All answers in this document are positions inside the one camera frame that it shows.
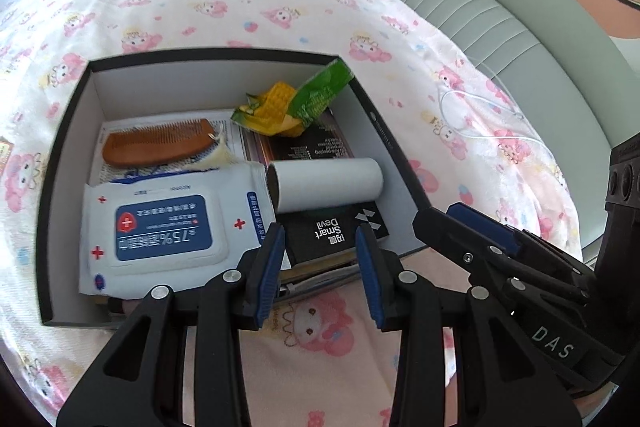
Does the black book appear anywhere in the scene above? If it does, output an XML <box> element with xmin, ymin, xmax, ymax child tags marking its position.
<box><xmin>259</xmin><ymin>106</ymin><xmax>357</xmax><ymax>166</ymax></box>

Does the cream crumpled wrapper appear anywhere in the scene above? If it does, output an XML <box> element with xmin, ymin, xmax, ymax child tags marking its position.
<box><xmin>187</xmin><ymin>133</ymin><xmax>237</xmax><ymax>172</ymax></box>

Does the white cable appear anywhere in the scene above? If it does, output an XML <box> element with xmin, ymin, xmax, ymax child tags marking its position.
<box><xmin>434</xmin><ymin>52</ymin><xmax>551</xmax><ymax>145</ymax></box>

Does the yellow snack wrapper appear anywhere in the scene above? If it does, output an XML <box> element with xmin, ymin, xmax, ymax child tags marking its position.
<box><xmin>231</xmin><ymin>80</ymin><xmax>307</xmax><ymax>138</ymax></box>

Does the white wet wipes pack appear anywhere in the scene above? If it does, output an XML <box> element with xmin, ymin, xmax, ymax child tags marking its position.
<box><xmin>79</xmin><ymin>161</ymin><xmax>282</xmax><ymax>299</ymax></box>

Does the black cardboard storage box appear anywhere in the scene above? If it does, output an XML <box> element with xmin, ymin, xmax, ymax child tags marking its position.
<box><xmin>36</xmin><ymin>48</ymin><xmax>439</xmax><ymax>328</ymax></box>

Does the small black product box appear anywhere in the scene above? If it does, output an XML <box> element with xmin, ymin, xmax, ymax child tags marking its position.
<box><xmin>276</xmin><ymin>202</ymin><xmax>391</xmax><ymax>266</ymax></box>

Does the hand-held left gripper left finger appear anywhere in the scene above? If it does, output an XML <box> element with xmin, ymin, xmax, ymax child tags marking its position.
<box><xmin>56</xmin><ymin>223</ymin><xmax>287</xmax><ymax>427</ymax></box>

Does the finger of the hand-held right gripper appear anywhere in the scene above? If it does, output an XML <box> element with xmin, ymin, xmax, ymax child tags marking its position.
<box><xmin>412</xmin><ymin>208</ymin><xmax>592</xmax><ymax>315</ymax></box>
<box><xmin>446</xmin><ymin>202</ymin><xmax>597</xmax><ymax>280</ymax></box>

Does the green snack wrapper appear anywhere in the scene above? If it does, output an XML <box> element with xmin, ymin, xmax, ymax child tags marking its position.
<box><xmin>291</xmin><ymin>59</ymin><xmax>354</xmax><ymax>126</ymax></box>

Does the brown wooden comb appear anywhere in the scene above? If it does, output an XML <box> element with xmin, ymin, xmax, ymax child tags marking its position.
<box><xmin>102</xmin><ymin>118</ymin><xmax>216</xmax><ymax>168</ymax></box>

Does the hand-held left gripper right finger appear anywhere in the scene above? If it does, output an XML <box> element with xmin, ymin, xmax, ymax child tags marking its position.
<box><xmin>353</xmin><ymin>223</ymin><xmax>583</xmax><ymax>427</ymax></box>

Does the white cardboard tube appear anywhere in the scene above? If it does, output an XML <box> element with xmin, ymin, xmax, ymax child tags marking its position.
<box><xmin>266</xmin><ymin>157</ymin><xmax>385</xmax><ymax>214</ymax></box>

